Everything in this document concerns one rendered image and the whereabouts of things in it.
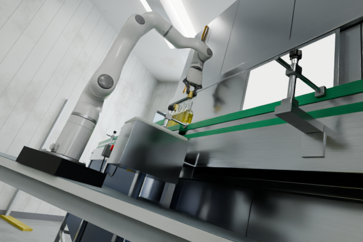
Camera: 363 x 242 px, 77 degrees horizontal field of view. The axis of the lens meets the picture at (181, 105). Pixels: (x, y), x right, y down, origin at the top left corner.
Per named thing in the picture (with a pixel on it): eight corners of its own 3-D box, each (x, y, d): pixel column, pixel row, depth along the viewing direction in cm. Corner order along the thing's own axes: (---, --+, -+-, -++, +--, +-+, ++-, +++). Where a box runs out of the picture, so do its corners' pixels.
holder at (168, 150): (189, 189, 82) (200, 147, 87) (118, 163, 71) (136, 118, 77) (168, 185, 96) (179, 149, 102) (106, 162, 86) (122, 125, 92)
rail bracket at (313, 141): (329, 160, 47) (333, 71, 56) (275, 128, 41) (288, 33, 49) (307, 160, 51) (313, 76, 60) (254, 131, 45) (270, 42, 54)
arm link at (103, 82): (103, 105, 116) (112, 99, 102) (80, 93, 111) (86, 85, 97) (142, 32, 135) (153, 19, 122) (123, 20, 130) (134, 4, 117)
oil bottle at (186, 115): (184, 147, 118) (195, 110, 126) (175, 143, 116) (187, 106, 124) (179, 147, 123) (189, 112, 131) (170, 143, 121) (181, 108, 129)
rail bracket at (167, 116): (184, 139, 106) (191, 115, 111) (153, 125, 100) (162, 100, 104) (181, 140, 109) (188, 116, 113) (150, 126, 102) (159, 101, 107)
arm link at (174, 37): (179, 15, 131) (216, 50, 142) (166, 29, 144) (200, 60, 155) (173, 25, 127) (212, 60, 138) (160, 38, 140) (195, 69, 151)
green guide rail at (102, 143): (164, 133, 107) (169, 118, 110) (162, 132, 106) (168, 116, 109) (96, 149, 254) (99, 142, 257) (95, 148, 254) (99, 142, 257)
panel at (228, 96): (343, 118, 68) (344, 32, 81) (337, 114, 67) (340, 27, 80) (187, 140, 144) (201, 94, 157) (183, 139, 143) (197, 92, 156)
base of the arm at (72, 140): (57, 156, 85) (80, 112, 92) (31, 148, 95) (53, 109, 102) (94, 169, 100) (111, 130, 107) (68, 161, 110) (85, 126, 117)
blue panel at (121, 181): (169, 209, 106) (180, 172, 112) (135, 199, 99) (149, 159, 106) (101, 182, 240) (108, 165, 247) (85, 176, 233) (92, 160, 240)
